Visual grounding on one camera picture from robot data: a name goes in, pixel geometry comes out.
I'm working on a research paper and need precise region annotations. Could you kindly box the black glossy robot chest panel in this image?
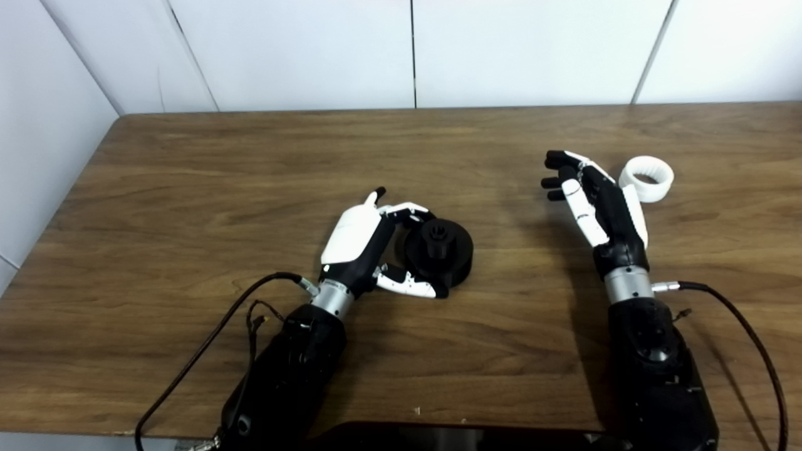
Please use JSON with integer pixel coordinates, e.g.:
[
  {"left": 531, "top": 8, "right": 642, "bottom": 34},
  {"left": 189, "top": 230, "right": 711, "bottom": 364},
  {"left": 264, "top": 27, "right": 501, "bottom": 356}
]
[{"left": 313, "top": 422, "right": 627, "bottom": 451}]

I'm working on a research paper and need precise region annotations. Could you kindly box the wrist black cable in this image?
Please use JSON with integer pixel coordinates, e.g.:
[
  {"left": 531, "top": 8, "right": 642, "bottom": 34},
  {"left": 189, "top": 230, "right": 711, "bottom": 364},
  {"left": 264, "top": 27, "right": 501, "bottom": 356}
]
[
  {"left": 652, "top": 281, "right": 789, "bottom": 451},
  {"left": 135, "top": 271, "right": 320, "bottom": 451}
]

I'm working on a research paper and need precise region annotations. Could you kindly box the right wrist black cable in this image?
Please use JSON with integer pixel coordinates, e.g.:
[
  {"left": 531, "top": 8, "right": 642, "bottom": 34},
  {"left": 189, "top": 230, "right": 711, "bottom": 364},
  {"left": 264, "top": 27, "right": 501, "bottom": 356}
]
[{"left": 652, "top": 281, "right": 789, "bottom": 451}]

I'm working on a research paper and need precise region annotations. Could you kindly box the left arm thin wire bundle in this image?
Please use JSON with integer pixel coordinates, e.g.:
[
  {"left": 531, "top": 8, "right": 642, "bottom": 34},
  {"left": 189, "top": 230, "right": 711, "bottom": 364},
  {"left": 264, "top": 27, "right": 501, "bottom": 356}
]
[{"left": 246, "top": 301, "right": 286, "bottom": 351}]

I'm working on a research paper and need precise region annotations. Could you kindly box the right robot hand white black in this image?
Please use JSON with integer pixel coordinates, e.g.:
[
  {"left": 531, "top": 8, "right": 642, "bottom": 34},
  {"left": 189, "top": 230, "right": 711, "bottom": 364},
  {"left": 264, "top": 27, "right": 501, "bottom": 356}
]
[{"left": 541, "top": 149, "right": 650, "bottom": 279}]

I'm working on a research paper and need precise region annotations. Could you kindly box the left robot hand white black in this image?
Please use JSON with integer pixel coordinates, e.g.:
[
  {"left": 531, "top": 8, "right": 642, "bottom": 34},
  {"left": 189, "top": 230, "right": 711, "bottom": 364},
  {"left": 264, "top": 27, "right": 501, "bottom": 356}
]
[{"left": 320, "top": 187, "right": 450, "bottom": 300}]

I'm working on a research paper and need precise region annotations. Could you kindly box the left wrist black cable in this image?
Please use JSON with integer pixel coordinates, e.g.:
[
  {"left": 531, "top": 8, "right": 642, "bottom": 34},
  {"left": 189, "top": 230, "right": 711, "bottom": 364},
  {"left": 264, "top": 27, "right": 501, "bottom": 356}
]
[{"left": 135, "top": 271, "right": 320, "bottom": 451}]

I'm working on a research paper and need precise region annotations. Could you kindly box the round black plastic part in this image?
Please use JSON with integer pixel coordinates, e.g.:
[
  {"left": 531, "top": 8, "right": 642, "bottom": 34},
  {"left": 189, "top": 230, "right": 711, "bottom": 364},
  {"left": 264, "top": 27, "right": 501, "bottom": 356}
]
[{"left": 404, "top": 218, "right": 474, "bottom": 289}]

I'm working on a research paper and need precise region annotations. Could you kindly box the white toothed ring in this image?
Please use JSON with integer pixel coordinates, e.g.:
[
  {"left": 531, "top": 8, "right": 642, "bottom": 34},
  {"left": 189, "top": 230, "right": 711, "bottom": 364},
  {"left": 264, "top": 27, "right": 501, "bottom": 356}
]
[{"left": 619, "top": 157, "right": 675, "bottom": 203}]

